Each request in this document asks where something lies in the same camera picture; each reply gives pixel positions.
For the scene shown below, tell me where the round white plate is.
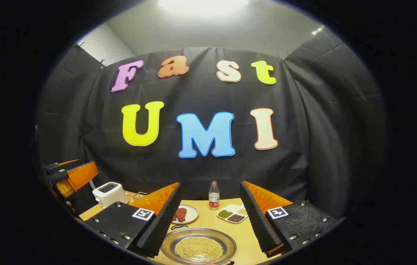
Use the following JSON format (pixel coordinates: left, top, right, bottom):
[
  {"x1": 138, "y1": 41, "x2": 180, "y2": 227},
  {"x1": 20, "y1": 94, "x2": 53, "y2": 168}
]
[{"x1": 172, "y1": 204, "x2": 199, "y2": 225}]

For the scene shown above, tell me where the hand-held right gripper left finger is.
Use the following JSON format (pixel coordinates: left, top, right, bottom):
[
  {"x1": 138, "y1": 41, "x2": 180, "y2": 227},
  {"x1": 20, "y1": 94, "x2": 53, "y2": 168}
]
[{"x1": 83, "y1": 181, "x2": 182, "y2": 258}]

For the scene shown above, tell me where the white toaster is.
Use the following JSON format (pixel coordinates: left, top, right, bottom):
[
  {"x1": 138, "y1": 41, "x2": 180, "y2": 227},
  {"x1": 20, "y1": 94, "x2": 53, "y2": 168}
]
[{"x1": 92, "y1": 182, "x2": 130, "y2": 209}]

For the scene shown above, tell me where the metal wire basket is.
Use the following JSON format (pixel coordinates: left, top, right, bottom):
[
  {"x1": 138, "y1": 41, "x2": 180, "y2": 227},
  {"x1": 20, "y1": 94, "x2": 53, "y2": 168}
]
[{"x1": 127, "y1": 191, "x2": 148, "y2": 204}]

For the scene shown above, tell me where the white divided bean dish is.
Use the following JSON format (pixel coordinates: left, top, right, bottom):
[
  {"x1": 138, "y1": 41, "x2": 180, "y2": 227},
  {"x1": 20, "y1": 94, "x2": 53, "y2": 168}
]
[{"x1": 216, "y1": 204, "x2": 248, "y2": 224}]

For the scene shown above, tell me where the stainless steel pot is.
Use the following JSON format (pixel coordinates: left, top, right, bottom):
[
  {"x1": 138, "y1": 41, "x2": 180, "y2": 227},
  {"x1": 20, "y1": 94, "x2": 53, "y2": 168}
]
[{"x1": 160, "y1": 225, "x2": 237, "y2": 265}]

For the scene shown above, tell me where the clear plastic water bottle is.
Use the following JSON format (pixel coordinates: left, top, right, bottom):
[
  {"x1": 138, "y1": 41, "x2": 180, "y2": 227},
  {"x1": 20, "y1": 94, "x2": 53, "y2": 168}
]
[{"x1": 208, "y1": 181, "x2": 220, "y2": 211}]

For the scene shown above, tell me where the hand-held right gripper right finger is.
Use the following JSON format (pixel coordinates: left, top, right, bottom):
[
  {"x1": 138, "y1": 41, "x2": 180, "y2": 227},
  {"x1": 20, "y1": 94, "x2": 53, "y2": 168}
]
[{"x1": 240, "y1": 180, "x2": 341, "y2": 258}]

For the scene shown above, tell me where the pile of yellow soybeans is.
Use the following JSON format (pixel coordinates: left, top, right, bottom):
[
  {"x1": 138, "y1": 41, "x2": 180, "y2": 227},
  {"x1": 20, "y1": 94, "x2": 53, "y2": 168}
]
[{"x1": 174, "y1": 237, "x2": 224, "y2": 262}]

